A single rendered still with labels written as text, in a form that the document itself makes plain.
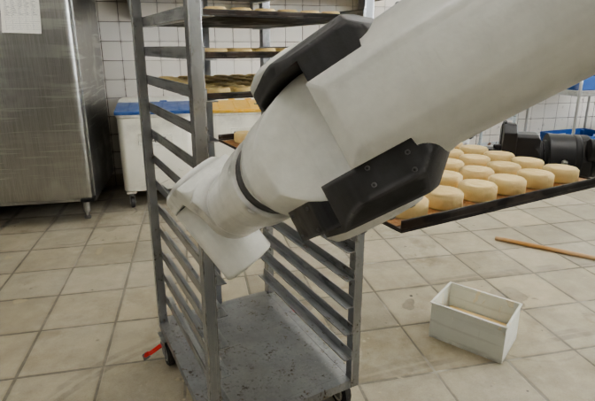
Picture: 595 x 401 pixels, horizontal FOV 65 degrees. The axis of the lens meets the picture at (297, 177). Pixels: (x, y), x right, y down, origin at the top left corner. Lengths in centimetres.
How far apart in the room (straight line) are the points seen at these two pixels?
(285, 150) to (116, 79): 388
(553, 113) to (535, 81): 528
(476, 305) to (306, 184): 193
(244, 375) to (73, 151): 216
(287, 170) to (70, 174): 312
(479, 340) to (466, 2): 184
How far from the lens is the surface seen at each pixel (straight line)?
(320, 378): 160
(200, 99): 105
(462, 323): 202
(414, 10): 26
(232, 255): 53
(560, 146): 95
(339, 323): 154
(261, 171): 32
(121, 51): 415
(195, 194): 47
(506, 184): 70
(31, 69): 334
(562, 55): 25
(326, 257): 151
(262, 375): 161
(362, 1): 126
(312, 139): 30
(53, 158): 340
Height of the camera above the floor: 115
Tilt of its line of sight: 16 degrees down
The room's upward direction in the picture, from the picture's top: straight up
